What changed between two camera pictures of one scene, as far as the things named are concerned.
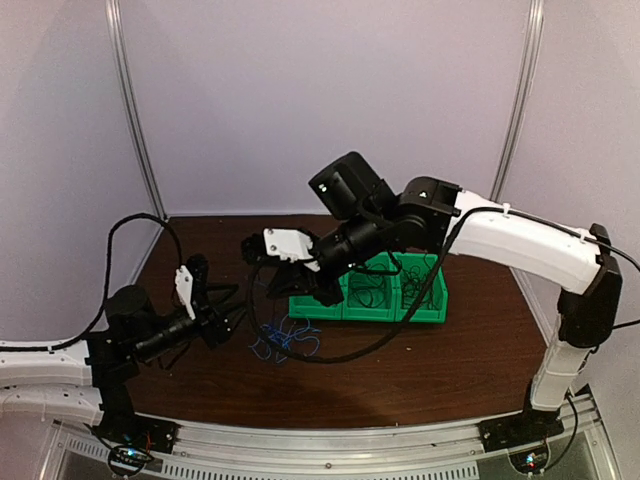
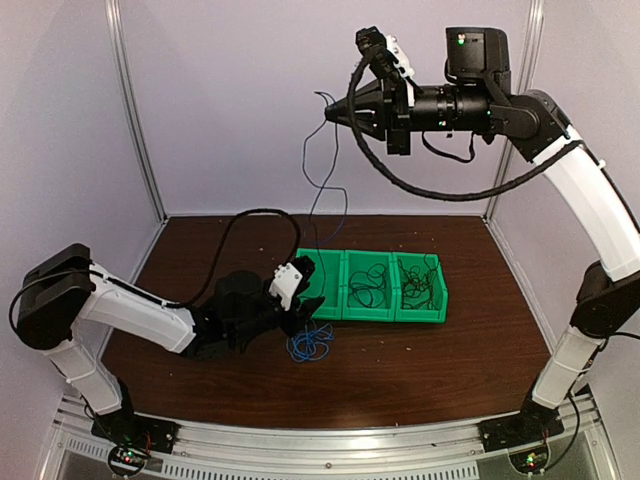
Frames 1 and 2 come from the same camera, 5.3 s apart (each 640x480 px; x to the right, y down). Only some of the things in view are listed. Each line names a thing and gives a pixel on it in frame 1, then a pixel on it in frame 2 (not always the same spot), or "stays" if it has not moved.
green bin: [414, 271] stays
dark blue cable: [278, 336] → [317, 186]
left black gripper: [217, 328] → [300, 317]
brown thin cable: [367, 285] stays
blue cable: [279, 341] → [312, 344]
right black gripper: [296, 278] → [376, 96]
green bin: [370, 291] stays
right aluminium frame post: [522, 98] stays
